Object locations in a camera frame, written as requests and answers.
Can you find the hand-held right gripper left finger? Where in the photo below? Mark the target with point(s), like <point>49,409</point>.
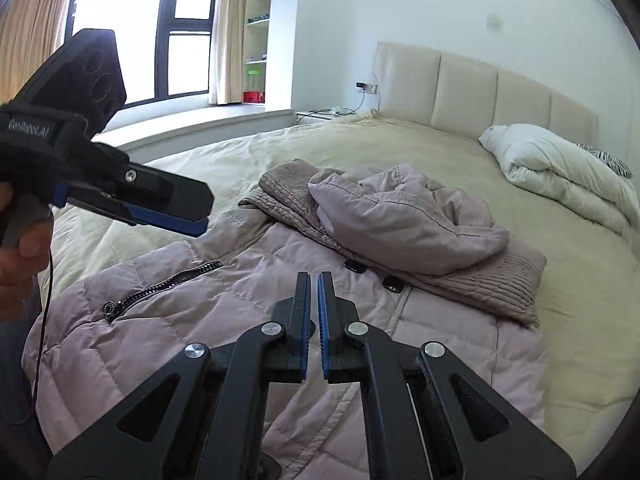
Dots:
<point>300,340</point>

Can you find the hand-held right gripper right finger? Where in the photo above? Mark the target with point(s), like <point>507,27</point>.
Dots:
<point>325,340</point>

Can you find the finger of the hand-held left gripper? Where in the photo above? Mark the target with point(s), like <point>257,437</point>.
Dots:
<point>165,220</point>
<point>175,195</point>

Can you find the pale pink puffer jacket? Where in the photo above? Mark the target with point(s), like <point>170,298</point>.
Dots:
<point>210,300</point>

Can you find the person's left hand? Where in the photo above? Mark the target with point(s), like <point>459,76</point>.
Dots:
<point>22,270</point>

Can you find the grey window seat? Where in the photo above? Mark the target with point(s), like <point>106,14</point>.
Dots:
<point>200,125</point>

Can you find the beige curtain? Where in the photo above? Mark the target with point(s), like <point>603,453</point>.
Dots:
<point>230,30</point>
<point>30,25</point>

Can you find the black framed window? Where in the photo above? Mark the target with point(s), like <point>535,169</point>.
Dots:
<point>120,25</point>

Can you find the red box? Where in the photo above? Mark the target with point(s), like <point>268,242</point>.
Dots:
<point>253,96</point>

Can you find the white nightstand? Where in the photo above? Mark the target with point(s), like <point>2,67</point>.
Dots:
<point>315,116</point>

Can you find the small white device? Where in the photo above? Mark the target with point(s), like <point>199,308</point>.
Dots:
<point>340,110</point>

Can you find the bed with cream sheet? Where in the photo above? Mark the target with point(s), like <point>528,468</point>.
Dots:
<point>575,310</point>

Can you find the white folded duvet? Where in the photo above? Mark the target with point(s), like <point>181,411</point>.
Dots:
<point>550,165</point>

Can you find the cream padded headboard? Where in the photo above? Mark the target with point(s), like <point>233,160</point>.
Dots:
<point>470,90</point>

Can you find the zebra striped pillow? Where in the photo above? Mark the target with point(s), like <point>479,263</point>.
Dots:
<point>607,160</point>

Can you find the white wall shelf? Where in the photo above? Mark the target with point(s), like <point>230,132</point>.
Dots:
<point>257,15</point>

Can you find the wall socket with plug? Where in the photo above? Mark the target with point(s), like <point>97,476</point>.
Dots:
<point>366,87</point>

